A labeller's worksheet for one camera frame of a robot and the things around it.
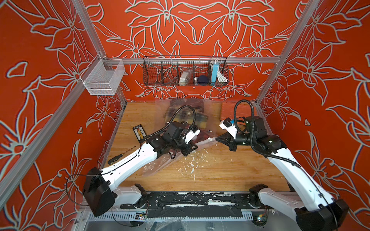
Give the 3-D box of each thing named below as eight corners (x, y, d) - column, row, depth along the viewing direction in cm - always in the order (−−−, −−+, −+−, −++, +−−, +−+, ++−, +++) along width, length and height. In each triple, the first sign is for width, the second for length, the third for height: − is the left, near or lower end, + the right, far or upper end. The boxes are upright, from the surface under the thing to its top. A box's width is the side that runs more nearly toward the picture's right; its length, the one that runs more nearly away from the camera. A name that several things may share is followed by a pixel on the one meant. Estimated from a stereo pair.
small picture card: (139, 142, 98) (138, 141, 96) (132, 129, 105) (132, 127, 104) (148, 138, 100) (147, 136, 99) (141, 125, 107) (140, 123, 106)
